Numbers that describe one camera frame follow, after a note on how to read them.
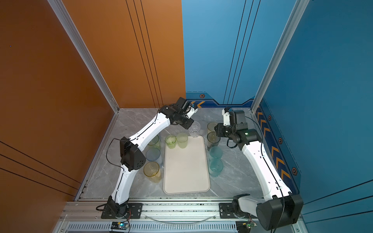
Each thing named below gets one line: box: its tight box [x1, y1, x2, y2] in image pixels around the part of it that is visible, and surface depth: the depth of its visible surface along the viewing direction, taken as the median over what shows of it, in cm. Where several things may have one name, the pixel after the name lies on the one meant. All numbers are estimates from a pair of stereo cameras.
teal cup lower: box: [208, 158, 224, 178], surface depth 85 cm
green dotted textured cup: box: [176, 132, 188, 149], surface depth 96 cm
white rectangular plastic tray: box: [162, 135, 211, 195], surface depth 91 cm
